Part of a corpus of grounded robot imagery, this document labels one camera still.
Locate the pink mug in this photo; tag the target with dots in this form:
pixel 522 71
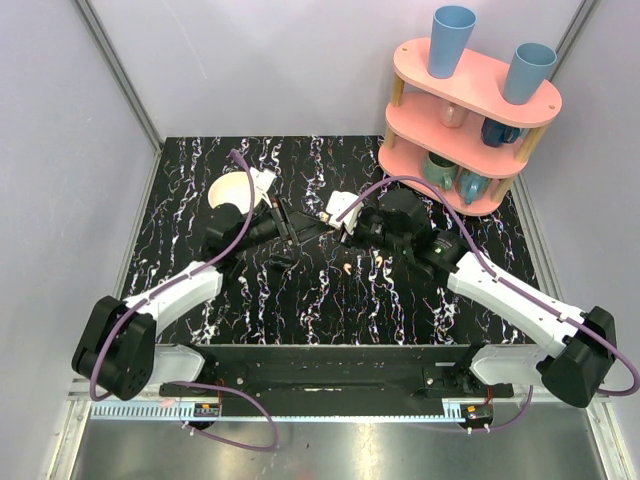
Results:
pixel 452 115

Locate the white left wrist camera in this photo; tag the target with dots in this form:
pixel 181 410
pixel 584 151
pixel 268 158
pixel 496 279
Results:
pixel 262 180

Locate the light blue mug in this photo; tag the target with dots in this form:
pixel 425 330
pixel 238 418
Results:
pixel 471 186

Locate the pink three-tier shelf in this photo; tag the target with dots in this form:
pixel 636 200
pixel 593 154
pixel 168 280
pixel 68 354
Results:
pixel 413 128

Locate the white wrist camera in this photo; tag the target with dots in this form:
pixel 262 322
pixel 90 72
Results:
pixel 262 180
pixel 341 214

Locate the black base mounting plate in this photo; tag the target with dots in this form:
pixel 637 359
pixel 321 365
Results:
pixel 431 371

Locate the right blue plastic cup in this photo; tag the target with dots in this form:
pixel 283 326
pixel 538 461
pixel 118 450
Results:
pixel 530 65

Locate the cream and green bowl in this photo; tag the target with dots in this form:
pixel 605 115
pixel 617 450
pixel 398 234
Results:
pixel 232 188

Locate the green ceramic mug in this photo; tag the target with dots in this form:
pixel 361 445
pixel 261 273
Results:
pixel 439 171

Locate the left blue plastic cup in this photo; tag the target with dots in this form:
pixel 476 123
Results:
pixel 451 29

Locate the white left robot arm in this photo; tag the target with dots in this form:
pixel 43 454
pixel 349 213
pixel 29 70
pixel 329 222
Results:
pixel 118 353

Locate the dark blue mug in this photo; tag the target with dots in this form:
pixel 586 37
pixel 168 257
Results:
pixel 495 134

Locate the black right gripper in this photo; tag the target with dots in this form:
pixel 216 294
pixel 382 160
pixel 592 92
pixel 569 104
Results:
pixel 366 211

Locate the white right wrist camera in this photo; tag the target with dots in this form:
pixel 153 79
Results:
pixel 341 214

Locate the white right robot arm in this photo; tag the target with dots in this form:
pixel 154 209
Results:
pixel 570 354

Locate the blue plastic cup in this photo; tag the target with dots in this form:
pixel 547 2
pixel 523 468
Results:
pixel 451 29
pixel 530 65

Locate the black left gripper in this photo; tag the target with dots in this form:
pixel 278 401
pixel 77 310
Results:
pixel 286 223

